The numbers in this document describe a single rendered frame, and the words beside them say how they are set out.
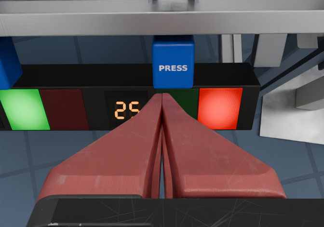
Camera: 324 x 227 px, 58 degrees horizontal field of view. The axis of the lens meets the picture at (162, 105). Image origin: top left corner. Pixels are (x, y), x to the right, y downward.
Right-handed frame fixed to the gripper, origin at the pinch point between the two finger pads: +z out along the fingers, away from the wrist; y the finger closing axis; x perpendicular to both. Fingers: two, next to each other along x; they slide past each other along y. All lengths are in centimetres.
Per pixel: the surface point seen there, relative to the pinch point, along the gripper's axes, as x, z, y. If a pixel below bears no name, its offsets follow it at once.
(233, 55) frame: 17.9, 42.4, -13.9
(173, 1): -3.2, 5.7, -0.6
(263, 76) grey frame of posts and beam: 8.7, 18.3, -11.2
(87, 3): -3.1, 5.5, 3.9
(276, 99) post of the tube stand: 41, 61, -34
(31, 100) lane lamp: 4.2, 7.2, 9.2
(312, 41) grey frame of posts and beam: 1.8, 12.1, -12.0
